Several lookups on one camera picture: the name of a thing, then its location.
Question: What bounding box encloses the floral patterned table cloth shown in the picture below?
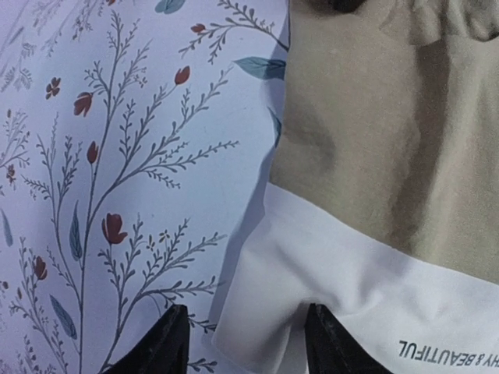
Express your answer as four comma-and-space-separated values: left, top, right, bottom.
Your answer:
1, 1, 289, 373

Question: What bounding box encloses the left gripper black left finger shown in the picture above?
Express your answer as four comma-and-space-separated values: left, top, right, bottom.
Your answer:
104, 305, 190, 374

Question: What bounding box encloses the tan beige underwear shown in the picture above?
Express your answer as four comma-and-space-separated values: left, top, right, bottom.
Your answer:
213, 1, 498, 373

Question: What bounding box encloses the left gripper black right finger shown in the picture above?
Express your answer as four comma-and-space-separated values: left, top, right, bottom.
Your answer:
304, 304, 390, 374

